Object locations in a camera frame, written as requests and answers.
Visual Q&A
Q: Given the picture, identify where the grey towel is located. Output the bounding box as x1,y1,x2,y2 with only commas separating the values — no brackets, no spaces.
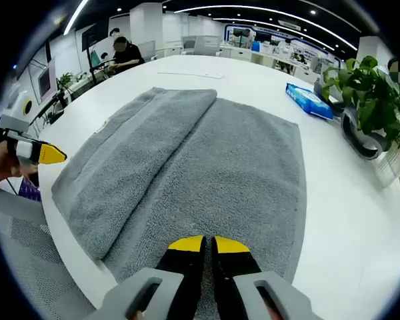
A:
51,87,308,320

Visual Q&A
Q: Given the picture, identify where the person's left hand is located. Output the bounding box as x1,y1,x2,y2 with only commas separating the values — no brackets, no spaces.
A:
0,145,39,191

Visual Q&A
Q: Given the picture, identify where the blue dotted cloth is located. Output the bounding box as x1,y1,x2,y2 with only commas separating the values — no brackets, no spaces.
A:
17,177,42,203

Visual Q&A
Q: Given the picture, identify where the white framed computer monitor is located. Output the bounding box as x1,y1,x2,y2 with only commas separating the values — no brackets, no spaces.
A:
37,59,58,101

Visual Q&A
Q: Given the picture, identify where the small green desk plant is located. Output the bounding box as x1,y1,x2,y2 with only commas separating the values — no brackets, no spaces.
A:
57,72,75,93

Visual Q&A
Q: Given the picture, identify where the small black screen on stand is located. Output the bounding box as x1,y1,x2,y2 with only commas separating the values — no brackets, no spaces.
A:
81,19,111,86

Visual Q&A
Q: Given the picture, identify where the grey mesh chair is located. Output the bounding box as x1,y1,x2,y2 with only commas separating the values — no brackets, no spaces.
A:
0,187,98,320

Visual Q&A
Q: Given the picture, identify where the grey curved object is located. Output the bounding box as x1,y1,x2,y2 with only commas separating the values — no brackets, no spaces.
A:
340,106,388,161

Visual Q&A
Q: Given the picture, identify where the white plant pot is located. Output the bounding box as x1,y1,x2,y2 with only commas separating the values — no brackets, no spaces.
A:
372,139,400,188

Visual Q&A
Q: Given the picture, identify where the blue wipes packet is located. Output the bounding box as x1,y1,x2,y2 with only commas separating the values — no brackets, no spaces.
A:
285,82,335,121

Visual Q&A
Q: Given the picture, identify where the green potted plant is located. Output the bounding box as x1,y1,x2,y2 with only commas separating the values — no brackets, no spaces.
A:
321,55,400,151

